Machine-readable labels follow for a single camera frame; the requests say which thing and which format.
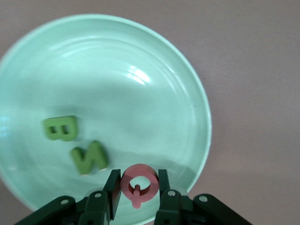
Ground green uppercase letter B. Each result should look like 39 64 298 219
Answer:
42 116 79 142

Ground pink uppercase letter Q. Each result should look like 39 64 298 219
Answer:
120 163 160 209

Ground brown table mat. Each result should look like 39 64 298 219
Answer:
0 0 300 225

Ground light green plate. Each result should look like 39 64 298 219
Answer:
0 13 213 225

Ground green uppercase letter N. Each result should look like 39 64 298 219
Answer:
69 140 110 176

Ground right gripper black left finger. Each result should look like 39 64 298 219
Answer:
14 169 122 225

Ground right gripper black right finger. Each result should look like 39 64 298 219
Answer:
154 169 255 225

